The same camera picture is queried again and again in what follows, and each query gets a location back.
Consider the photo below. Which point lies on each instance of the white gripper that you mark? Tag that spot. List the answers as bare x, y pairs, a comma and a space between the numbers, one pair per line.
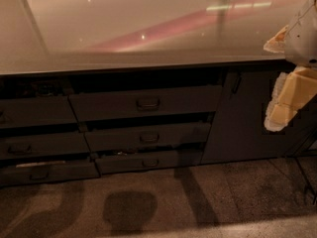
303, 39

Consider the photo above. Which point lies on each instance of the dark drawer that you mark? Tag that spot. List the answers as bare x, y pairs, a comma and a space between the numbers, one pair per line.
38, 111
148, 161
42, 145
147, 136
46, 172
142, 103

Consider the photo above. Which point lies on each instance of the dark cabinet door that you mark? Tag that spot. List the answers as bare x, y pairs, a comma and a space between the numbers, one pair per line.
238, 131

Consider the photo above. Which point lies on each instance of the dark thin metal stand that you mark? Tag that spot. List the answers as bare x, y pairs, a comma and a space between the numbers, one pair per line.
308, 186

